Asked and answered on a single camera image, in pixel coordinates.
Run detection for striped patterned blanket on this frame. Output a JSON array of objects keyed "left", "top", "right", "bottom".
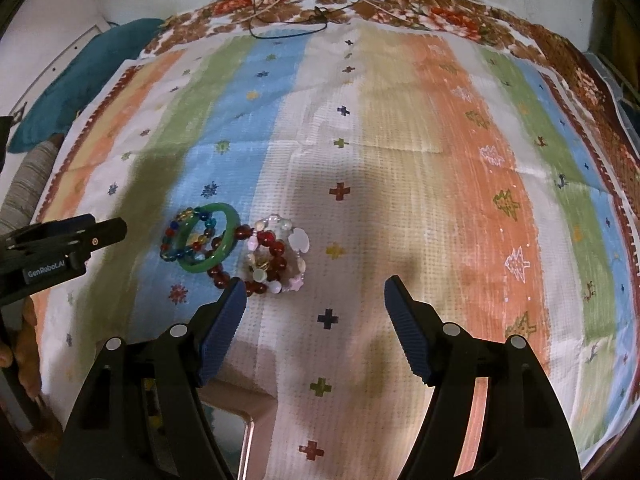
[{"left": 30, "top": 25, "right": 637, "bottom": 467}]

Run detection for grey knitted cloth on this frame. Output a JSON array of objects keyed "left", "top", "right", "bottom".
[{"left": 0, "top": 139, "right": 67, "bottom": 227}]

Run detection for dark red bead bracelet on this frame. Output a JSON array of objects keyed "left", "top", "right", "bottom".
[{"left": 207, "top": 226, "right": 289, "bottom": 295}]

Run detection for black cable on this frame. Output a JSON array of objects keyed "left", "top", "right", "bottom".
[{"left": 247, "top": 0, "right": 372, "bottom": 41}]

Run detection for person's left hand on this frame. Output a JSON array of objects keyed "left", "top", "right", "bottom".
[{"left": 0, "top": 300, "right": 44, "bottom": 402}]

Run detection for teal pillow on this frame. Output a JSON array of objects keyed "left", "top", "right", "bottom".
[{"left": 10, "top": 18, "right": 167, "bottom": 154}]

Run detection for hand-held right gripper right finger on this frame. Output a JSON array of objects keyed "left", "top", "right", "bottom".
[{"left": 383, "top": 275, "right": 584, "bottom": 480}]

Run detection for pink jewelry box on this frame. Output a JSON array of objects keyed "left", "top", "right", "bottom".
[{"left": 142, "top": 377, "right": 277, "bottom": 480}]

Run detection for multicoloured bead bracelet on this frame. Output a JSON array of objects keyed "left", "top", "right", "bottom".
[{"left": 159, "top": 205, "right": 227, "bottom": 264}]

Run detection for green jade bangle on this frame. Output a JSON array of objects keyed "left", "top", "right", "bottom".
[{"left": 177, "top": 202, "right": 240, "bottom": 274}]

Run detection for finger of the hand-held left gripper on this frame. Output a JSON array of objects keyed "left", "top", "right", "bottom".
[
  {"left": 7, "top": 213, "right": 97, "bottom": 245},
  {"left": 70, "top": 217, "right": 129, "bottom": 262}
]

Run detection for white and pink bead bracelet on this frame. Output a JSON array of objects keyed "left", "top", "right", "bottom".
[{"left": 239, "top": 214, "right": 311, "bottom": 295}]

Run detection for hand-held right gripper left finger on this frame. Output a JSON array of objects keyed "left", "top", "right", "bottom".
[{"left": 52, "top": 277, "right": 248, "bottom": 480}]

